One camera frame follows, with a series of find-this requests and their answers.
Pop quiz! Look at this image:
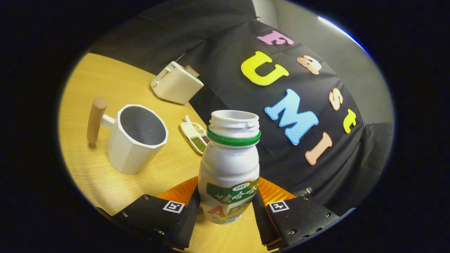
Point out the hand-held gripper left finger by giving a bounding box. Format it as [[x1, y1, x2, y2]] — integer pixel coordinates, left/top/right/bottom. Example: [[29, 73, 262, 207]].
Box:
[[97, 176, 201, 251]]

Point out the wooden table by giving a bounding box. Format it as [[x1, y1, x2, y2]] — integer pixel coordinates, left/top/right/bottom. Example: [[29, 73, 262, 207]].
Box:
[[59, 53, 278, 253]]

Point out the white divided dish with beans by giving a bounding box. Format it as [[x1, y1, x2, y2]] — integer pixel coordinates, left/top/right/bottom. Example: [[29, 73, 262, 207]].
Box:
[[181, 115, 211, 155]]

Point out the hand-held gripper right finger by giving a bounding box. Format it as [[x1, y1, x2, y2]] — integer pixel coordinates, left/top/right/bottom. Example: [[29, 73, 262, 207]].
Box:
[[251, 177, 341, 251]]

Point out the white juice bottle green label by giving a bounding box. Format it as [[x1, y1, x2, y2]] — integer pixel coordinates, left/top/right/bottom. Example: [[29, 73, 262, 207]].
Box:
[[198, 110, 262, 225]]

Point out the white cup wooden handle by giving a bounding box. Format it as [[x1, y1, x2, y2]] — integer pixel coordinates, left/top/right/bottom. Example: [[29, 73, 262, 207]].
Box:
[[87, 97, 169, 175]]

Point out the cream toaster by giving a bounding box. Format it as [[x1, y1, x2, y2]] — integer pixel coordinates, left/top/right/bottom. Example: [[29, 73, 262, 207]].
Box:
[[150, 61, 204, 105]]

